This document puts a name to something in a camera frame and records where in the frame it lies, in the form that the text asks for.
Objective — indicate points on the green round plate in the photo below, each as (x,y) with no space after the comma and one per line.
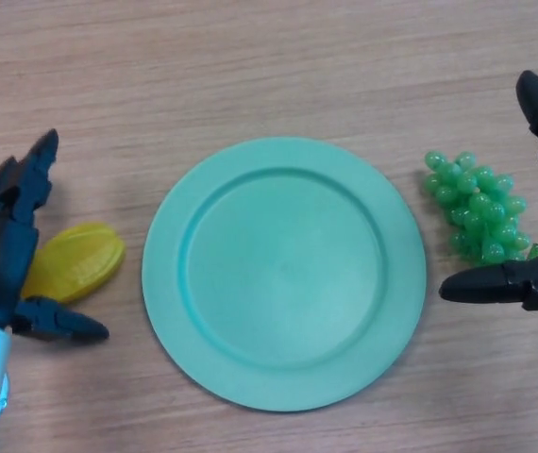
(284,273)

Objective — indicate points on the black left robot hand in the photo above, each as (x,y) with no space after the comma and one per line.
(0,255)

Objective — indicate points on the green grape bunch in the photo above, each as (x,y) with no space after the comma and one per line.
(481,207)

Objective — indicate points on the yellow starfruit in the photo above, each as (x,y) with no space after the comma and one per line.
(80,264)

